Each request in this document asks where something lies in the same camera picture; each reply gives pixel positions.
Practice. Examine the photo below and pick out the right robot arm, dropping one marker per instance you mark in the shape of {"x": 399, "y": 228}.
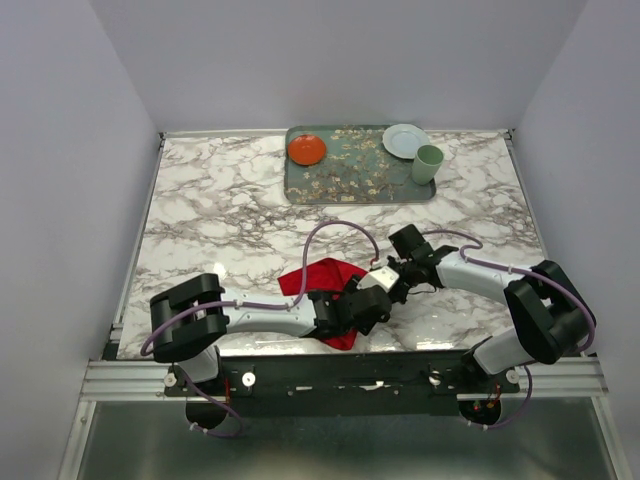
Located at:
{"x": 550, "y": 318}

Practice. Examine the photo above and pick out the light blue plate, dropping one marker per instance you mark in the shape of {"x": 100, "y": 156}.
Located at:
{"x": 404, "y": 140}

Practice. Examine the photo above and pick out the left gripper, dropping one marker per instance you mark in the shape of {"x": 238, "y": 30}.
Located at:
{"x": 350, "y": 290}

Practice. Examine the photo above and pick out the orange saucer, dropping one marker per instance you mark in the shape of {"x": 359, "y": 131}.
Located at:
{"x": 306, "y": 150}

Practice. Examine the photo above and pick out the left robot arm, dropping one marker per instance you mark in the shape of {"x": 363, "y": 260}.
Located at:
{"x": 188, "y": 319}

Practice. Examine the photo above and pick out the green cup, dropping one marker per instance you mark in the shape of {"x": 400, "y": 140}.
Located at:
{"x": 426, "y": 164}

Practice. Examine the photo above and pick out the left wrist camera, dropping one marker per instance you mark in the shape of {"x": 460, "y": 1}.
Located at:
{"x": 383, "y": 277}

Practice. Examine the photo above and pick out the aluminium frame rail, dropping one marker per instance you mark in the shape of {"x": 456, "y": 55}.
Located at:
{"x": 145, "y": 380}

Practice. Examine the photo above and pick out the floral teal serving tray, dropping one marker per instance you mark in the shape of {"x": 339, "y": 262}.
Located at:
{"x": 356, "y": 169}

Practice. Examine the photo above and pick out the red cloth napkin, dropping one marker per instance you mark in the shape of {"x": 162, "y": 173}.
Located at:
{"x": 325, "y": 274}

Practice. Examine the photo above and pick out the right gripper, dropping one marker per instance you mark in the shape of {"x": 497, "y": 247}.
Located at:
{"x": 399, "y": 295}

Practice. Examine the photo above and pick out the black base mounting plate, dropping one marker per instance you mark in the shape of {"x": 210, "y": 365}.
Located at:
{"x": 436, "y": 390}

